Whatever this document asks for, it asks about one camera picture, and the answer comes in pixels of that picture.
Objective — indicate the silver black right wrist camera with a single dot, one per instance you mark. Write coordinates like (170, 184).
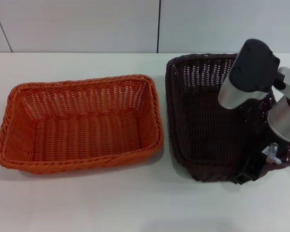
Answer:
(251, 70)

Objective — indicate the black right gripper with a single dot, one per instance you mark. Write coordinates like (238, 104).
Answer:
(253, 166)

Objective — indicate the orange woven basket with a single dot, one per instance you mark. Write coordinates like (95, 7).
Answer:
(87, 130)

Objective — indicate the dark brown woven basket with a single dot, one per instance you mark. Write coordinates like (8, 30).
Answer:
(203, 116)

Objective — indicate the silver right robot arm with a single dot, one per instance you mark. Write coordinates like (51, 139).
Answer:
(286, 120)

